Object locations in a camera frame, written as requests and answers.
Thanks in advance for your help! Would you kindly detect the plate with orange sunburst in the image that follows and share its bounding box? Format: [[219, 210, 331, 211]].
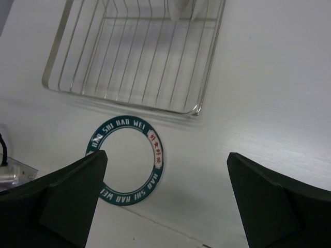
[[168, 0, 192, 22]]

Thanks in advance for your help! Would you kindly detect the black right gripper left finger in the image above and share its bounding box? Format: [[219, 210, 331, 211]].
[[1, 150, 108, 247]]

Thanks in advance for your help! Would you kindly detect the metal wire dish rack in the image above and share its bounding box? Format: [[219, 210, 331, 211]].
[[41, 1, 225, 116]]

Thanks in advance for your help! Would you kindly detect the plate with dark green rim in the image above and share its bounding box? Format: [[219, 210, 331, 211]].
[[85, 115, 164, 206]]

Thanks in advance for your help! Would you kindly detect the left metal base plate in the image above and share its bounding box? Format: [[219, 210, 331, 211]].
[[1, 154, 38, 191]]

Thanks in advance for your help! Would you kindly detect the white plate with green rings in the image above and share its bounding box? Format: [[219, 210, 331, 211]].
[[191, 0, 207, 21]]

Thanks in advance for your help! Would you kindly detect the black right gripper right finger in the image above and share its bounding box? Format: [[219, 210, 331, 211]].
[[227, 152, 330, 247]]

